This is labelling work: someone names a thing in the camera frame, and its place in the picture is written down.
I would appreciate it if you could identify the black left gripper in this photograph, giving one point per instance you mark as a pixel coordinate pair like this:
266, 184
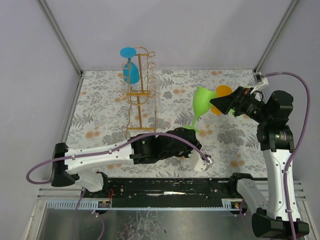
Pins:
183, 141

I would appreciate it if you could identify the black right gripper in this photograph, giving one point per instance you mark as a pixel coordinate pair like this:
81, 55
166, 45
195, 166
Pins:
236, 102

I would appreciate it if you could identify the green plastic wine glass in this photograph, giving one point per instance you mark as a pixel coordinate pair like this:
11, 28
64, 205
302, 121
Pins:
201, 105

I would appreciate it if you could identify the blue plastic wine glass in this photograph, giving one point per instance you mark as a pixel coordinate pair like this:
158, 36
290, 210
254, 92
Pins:
130, 70

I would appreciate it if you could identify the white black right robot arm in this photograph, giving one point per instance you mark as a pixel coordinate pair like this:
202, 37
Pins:
277, 216

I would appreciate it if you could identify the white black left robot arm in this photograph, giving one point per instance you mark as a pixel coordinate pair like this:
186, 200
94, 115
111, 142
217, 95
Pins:
72, 166

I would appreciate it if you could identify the floral patterned table mat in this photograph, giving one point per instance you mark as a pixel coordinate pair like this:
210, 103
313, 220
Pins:
102, 114

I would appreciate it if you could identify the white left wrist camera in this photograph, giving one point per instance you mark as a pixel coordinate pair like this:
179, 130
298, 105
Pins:
197, 162

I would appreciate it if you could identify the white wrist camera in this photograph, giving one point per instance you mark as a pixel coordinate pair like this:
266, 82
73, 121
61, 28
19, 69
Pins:
197, 162
261, 82

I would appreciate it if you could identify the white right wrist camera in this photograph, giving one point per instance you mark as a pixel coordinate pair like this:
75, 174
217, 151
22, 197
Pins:
261, 82

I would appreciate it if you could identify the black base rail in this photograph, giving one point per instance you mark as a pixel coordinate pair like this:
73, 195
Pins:
169, 193

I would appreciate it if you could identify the gold wire wine glass rack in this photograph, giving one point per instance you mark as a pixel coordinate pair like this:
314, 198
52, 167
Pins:
138, 94

